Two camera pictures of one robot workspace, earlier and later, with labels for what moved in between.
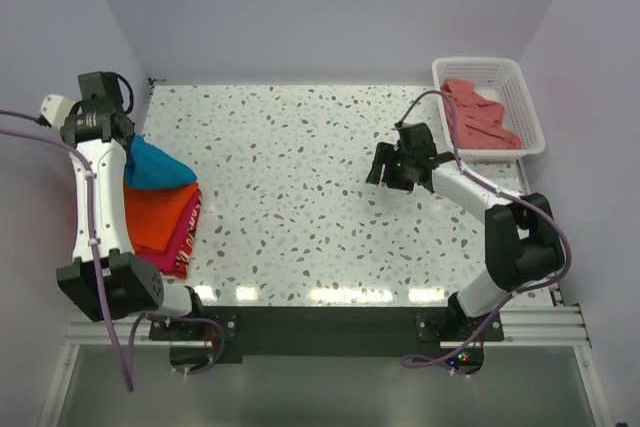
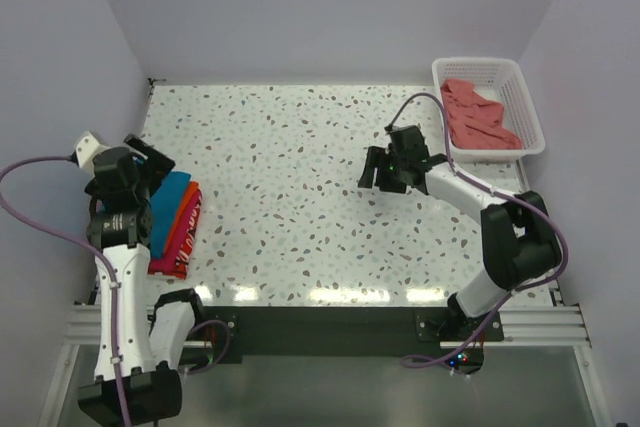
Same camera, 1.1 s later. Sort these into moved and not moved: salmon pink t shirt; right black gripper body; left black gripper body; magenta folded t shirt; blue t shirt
Moved: left black gripper body; blue t shirt
Not moved: magenta folded t shirt; right black gripper body; salmon pink t shirt
